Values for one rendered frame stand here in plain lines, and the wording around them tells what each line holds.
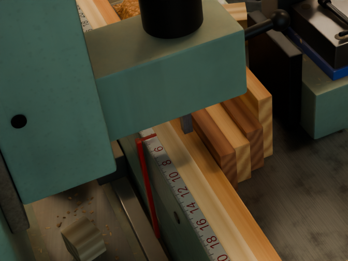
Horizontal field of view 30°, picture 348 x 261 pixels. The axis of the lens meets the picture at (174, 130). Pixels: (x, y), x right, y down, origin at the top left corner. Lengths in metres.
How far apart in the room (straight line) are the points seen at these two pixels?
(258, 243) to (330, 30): 0.23
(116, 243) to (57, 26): 0.36
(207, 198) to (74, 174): 0.12
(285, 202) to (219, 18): 0.19
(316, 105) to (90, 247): 0.28
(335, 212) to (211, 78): 0.17
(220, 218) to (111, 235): 0.22
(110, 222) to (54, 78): 0.33
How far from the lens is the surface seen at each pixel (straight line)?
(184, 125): 0.61
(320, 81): 0.66
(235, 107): 0.64
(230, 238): 0.53
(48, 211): 0.79
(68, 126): 0.48
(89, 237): 0.71
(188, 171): 0.59
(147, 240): 0.71
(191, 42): 0.53
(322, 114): 0.66
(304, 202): 0.62
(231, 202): 0.57
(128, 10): 0.88
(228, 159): 0.59
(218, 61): 0.54
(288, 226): 0.60
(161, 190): 0.61
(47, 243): 0.76
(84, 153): 0.50
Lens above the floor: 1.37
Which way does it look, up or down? 43 degrees down
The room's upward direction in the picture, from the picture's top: 9 degrees counter-clockwise
